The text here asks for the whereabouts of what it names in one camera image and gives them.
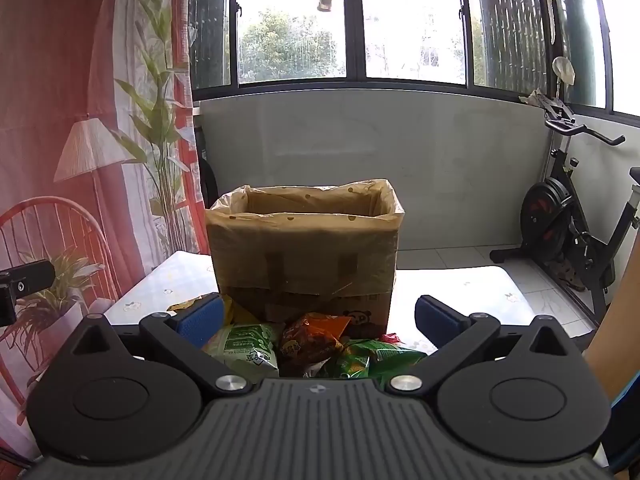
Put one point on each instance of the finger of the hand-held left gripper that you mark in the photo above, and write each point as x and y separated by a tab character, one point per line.
32	276

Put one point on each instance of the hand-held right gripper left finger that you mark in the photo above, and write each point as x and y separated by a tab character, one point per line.
200	321

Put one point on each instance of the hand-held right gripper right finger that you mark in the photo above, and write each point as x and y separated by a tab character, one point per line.
439	322

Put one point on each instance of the yellow snack packet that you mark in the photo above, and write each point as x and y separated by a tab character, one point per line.
232	312

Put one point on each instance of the red candy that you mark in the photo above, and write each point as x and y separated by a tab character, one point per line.
391	337

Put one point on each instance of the light green snack packet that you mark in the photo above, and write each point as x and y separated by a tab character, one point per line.
245	345

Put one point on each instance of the green chip bag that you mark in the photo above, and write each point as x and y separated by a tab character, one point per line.
385	357

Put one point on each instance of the brown cardboard box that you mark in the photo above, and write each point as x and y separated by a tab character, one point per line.
310	305

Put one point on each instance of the orange snack packet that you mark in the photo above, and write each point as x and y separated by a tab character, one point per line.
312	340

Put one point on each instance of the floral tablecloth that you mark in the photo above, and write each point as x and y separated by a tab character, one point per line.
500	285

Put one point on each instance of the black exercise bike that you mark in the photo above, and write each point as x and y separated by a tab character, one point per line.
547	215

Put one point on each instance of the crumpled beige paper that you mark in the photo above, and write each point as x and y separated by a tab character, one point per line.
542	99

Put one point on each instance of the white plastic bag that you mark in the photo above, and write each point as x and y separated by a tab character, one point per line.
563	70

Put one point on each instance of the black window frame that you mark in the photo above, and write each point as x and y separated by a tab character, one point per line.
352	20

